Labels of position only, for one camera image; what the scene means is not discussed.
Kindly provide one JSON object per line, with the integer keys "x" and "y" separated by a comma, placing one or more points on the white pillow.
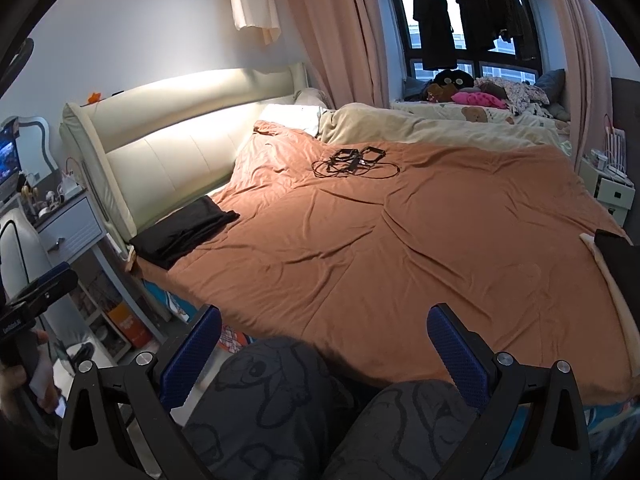
{"x": 290, "y": 117}

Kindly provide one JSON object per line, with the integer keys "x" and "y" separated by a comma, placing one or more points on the lit screen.
{"x": 9, "y": 157}

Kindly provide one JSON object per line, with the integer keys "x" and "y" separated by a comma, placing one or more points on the brown teddy bear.
{"x": 437, "y": 92}

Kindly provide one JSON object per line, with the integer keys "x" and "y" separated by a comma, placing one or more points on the orange box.
{"x": 127, "y": 325}

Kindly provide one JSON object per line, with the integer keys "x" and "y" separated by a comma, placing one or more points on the small orange toy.
{"x": 94, "y": 96}

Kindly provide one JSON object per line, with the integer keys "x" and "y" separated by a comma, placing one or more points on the bed with orange sheet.
{"x": 400, "y": 240}

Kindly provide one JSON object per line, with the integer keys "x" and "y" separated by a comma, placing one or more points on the wavy framed mirror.
{"x": 37, "y": 145}

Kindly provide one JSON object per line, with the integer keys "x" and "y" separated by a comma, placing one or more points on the grey bedside table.
{"x": 75, "y": 225}

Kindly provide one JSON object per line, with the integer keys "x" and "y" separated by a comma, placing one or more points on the white chair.
{"x": 22, "y": 240}

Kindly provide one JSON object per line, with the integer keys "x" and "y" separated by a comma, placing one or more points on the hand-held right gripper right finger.
{"x": 455, "y": 355}

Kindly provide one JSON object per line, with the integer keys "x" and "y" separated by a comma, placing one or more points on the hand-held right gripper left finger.
{"x": 192, "y": 355}

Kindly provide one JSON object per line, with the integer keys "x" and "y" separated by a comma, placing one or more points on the person's left hand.
{"x": 15, "y": 390}

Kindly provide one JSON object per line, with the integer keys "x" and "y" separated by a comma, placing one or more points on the row of dark hanging clothes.
{"x": 490, "y": 10}

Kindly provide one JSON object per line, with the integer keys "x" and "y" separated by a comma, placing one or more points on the white power strip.
{"x": 607, "y": 165}

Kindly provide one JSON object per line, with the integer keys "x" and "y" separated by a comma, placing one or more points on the beige pillow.
{"x": 310, "y": 97}

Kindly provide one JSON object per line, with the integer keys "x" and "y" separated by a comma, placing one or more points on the black hanging coat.
{"x": 435, "y": 25}

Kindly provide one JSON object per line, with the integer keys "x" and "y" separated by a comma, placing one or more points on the pink cloth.
{"x": 477, "y": 100}

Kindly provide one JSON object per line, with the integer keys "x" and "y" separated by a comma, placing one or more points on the black square device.
{"x": 373, "y": 154}
{"x": 346, "y": 154}

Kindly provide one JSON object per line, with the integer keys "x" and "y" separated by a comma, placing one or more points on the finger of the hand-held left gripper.
{"x": 57, "y": 271}
{"x": 47, "y": 292}

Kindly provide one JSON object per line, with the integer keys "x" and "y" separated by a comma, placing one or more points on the grey patterned pants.
{"x": 270, "y": 400}

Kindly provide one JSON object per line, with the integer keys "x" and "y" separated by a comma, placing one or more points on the pink curtain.
{"x": 575, "y": 60}
{"x": 325, "y": 35}

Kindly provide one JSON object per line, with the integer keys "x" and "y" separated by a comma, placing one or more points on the pink striped bag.
{"x": 616, "y": 145}

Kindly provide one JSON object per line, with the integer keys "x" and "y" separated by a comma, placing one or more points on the white hanging shirt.
{"x": 252, "y": 0}

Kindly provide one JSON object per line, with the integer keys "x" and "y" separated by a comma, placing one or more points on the grey pillow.
{"x": 550, "y": 85}

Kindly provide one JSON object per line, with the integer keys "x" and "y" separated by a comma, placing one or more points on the cream bear print bedding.
{"x": 450, "y": 112}

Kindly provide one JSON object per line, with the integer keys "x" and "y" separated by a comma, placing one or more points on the floral blanket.
{"x": 525, "y": 95}

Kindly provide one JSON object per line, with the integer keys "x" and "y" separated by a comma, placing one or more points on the cream padded headboard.
{"x": 170, "y": 160}

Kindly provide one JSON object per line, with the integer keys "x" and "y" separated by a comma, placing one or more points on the black jacket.
{"x": 185, "y": 230}

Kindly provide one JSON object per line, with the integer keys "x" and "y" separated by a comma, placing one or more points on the black plush toy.
{"x": 452, "y": 78}

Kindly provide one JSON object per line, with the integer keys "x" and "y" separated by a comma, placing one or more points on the cream duvet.
{"x": 400, "y": 127}

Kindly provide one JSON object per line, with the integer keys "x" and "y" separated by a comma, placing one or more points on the white nightstand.
{"x": 612, "y": 195}

